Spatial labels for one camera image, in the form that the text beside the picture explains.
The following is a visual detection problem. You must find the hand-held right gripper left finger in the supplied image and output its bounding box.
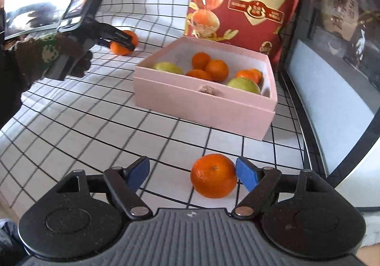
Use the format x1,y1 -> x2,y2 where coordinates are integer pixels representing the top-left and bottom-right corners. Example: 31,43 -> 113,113
56,155 -> 151,220

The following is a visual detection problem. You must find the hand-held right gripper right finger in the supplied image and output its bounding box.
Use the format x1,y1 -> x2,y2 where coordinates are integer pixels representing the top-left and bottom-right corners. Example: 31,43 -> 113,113
233,156 -> 327,219

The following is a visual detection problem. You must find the large orange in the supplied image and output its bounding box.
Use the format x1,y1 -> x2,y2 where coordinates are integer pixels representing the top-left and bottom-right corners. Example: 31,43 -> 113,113
110,30 -> 139,56

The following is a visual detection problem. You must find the medium orange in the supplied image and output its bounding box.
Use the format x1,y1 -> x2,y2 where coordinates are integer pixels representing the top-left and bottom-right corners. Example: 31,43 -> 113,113
190,153 -> 238,199

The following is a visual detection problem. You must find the green apple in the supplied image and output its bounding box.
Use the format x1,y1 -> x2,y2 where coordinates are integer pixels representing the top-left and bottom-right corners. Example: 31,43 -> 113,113
153,62 -> 184,76
227,77 -> 262,95

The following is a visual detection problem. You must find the pink cardboard box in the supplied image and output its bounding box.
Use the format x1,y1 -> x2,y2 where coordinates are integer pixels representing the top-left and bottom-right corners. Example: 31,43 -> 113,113
133,36 -> 278,140

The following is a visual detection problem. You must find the person's left forearm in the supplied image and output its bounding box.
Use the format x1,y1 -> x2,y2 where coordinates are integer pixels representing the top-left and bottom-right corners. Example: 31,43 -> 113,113
0,40 -> 36,131

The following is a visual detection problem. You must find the person's left hand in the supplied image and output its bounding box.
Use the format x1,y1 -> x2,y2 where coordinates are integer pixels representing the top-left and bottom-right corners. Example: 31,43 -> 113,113
14,33 -> 93,84

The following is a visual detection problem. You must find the checkered white tablecloth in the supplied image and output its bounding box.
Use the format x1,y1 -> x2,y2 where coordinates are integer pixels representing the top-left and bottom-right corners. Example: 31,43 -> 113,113
0,0 -> 307,210

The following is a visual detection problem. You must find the red snack bag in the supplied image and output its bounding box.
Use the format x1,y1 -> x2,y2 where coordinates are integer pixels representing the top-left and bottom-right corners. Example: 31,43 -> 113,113
184,0 -> 309,65

